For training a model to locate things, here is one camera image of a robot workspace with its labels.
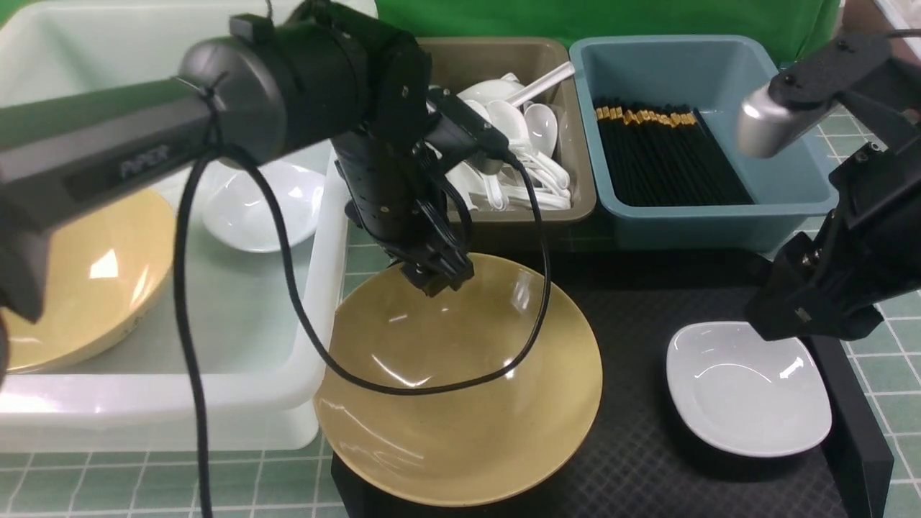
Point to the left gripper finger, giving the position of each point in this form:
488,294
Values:
447,266
431,277

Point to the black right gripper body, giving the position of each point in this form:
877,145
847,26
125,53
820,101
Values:
867,250

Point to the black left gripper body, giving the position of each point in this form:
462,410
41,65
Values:
398,198

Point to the white square dish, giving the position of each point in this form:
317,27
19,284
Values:
747,396

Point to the yellow noodle bowl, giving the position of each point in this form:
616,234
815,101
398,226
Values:
474,446

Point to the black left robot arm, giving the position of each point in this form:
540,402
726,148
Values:
258,94

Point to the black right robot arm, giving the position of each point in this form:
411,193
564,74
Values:
862,74

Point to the yellow bowl in tub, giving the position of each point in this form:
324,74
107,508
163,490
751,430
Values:
106,272

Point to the white dish in tub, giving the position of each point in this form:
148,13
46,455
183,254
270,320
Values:
236,213

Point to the white spoon right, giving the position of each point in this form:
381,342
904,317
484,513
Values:
543,129

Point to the brown plastic bin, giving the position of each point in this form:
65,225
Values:
459,62

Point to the pile of black chopsticks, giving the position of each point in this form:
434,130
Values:
665,156

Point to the blue plastic bin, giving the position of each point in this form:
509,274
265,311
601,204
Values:
712,73

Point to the green cloth backdrop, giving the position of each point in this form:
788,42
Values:
786,29

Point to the black serving tray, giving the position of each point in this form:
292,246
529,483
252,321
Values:
639,459

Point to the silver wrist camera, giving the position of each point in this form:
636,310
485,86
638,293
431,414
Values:
765,127

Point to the white spoon long handle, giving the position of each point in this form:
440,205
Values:
541,85

